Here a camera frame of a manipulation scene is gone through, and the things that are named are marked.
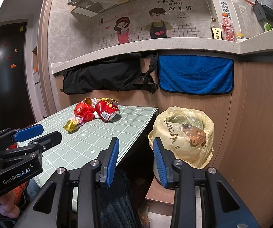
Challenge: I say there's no yellow snack wrapper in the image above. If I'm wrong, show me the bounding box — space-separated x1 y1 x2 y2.
63 117 84 133

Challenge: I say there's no red snack bag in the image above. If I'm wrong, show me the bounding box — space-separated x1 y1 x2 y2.
74 97 95 123

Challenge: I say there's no red drink can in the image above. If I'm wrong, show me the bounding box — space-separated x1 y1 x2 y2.
95 100 120 122

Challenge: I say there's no person's left hand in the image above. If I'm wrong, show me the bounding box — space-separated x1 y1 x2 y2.
0 190 20 218

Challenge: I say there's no green checked table mat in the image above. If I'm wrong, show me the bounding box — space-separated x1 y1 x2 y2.
26 105 158 199

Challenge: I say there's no wooden stool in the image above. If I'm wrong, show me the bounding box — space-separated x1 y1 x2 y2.
145 177 175 216

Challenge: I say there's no dark door with magnets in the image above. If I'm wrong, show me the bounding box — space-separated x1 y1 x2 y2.
0 22 35 130

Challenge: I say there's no black hanging apron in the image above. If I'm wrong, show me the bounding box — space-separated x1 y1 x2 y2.
63 52 159 95

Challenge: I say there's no blue hanging towel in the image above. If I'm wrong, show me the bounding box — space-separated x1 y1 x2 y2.
158 55 234 95

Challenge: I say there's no clear oil bottle yellow label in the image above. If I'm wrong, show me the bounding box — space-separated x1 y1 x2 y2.
210 17 223 40

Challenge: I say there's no bottle of red chillies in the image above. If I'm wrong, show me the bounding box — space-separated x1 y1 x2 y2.
220 13 236 42

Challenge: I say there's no grey stone countertop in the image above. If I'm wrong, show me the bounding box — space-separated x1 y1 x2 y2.
51 29 273 74

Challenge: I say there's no cartoon couple wall sticker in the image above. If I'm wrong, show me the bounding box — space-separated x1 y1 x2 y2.
97 0 200 48

